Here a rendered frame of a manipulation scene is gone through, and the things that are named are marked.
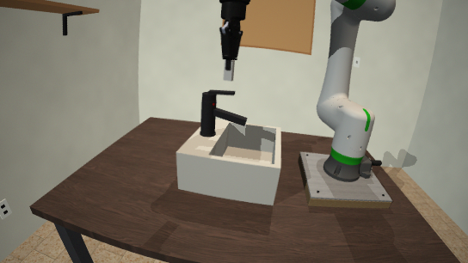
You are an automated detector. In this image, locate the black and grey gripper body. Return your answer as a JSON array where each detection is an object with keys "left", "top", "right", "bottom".
[{"left": 221, "top": 2, "right": 246, "bottom": 35}]

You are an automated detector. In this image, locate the black mixer tap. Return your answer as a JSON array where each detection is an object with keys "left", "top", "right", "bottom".
[{"left": 200, "top": 90, "right": 247, "bottom": 137}]

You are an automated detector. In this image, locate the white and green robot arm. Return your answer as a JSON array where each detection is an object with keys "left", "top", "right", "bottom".
[{"left": 317, "top": 0, "right": 396, "bottom": 182}]

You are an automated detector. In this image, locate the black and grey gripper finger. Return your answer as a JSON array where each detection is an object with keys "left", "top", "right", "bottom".
[
  {"left": 219, "top": 21, "right": 237, "bottom": 81},
  {"left": 232, "top": 26, "right": 243, "bottom": 81}
]

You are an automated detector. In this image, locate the white square basin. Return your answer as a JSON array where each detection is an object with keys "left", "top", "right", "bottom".
[{"left": 176, "top": 119, "right": 281, "bottom": 205}]

